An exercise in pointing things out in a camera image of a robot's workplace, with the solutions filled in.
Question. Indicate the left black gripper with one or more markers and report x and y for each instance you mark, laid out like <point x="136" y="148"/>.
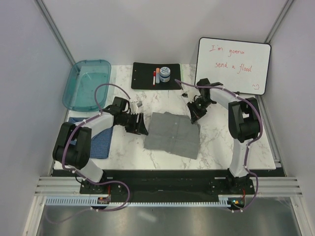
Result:
<point x="141" y="128"/>

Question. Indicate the folded blue checked shirt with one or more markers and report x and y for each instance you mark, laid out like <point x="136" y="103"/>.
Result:
<point x="101" y="145"/>

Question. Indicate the black clipboard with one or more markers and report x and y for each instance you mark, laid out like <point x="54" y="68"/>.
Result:
<point x="143" y="74"/>

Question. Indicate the red whiteboard marker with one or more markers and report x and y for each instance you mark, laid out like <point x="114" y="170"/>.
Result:
<point x="154" y="78"/>

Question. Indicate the white slotted cable duct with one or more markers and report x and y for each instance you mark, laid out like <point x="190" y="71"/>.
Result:
<point x="94" y="201"/>

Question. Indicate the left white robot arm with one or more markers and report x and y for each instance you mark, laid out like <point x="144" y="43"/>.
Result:
<point x="73" y="145"/>

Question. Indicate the small blue lidded jar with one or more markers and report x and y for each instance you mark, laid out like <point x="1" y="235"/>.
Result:
<point x="164" y="74"/>

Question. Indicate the whiteboard with red writing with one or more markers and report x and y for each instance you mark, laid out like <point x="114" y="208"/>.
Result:
<point x="240" y="66"/>

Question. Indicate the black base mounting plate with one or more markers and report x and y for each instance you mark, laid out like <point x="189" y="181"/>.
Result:
<point x="169" y="185"/>

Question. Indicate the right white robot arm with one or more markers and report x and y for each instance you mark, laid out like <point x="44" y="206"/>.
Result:
<point x="244" y="120"/>

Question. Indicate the grey long sleeve shirt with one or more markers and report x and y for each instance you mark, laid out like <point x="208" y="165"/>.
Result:
<point x="174" y="134"/>

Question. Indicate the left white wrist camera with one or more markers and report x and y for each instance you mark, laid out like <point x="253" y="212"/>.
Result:
<point x="135" y="106"/>

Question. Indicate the aluminium frame rail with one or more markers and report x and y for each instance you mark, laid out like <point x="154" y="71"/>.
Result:
<point x="267" y="187"/>

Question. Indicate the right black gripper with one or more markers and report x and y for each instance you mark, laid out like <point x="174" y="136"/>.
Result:
<point x="195" y="114"/>

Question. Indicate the teal plastic bin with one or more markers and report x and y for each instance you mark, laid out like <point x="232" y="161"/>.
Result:
<point x="81" y="93"/>

